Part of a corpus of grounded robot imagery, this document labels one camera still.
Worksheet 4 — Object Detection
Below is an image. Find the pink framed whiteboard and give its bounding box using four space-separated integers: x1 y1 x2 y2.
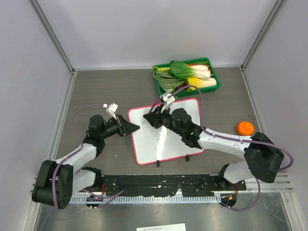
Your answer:
128 105 204 165

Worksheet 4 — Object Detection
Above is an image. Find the green bok choy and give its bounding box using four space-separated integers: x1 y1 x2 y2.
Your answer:
169 61 212 80

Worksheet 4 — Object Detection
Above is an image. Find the white paper label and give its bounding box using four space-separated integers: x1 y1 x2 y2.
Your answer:
136 223 186 231

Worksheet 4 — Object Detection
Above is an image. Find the orange ball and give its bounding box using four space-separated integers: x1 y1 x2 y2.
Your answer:
236 121 255 136

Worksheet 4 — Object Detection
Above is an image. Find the red chili pepper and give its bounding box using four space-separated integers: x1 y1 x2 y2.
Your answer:
188 64 212 73

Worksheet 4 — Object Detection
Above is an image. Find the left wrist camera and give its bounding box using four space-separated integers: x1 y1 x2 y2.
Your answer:
103 103 118 119

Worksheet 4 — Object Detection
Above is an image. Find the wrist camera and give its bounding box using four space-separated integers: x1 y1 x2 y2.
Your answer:
159 92 175 113
103 103 118 119

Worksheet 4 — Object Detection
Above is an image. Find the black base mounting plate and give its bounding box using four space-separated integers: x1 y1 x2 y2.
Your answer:
103 174 246 197

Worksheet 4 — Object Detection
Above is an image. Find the grey slotted cable duct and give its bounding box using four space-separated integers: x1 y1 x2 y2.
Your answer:
70 193 221 205

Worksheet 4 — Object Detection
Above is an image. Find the yellow leaf cabbage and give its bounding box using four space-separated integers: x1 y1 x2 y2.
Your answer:
187 77 217 89

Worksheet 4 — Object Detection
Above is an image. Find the right aluminium frame post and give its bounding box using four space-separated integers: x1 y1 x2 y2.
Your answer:
241 0 286 71

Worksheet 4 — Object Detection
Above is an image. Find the aluminium frame post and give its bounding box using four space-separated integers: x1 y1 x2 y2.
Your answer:
28 0 76 73
241 0 286 71

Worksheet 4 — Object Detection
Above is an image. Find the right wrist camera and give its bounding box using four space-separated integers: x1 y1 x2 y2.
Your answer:
159 92 175 113

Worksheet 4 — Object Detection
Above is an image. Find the left aluminium frame post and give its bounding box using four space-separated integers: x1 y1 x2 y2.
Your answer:
28 0 76 73

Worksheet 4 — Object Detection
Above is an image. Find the green plastic tray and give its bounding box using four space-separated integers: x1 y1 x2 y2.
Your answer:
152 58 221 97

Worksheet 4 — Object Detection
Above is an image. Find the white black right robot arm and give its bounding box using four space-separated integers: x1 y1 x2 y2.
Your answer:
143 107 284 190

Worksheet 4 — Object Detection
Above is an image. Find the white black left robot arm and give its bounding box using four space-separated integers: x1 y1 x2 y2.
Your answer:
32 115 140 209

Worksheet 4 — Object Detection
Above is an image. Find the green long beans bundle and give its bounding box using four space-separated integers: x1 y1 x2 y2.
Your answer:
152 66 186 93

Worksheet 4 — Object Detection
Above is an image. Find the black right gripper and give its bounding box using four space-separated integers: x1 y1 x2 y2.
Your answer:
144 103 184 137

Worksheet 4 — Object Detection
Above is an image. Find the magenta capped whiteboard marker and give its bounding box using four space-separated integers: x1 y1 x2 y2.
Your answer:
148 100 158 113

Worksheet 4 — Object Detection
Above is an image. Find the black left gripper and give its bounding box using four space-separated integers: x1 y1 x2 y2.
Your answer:
100 115 139 140

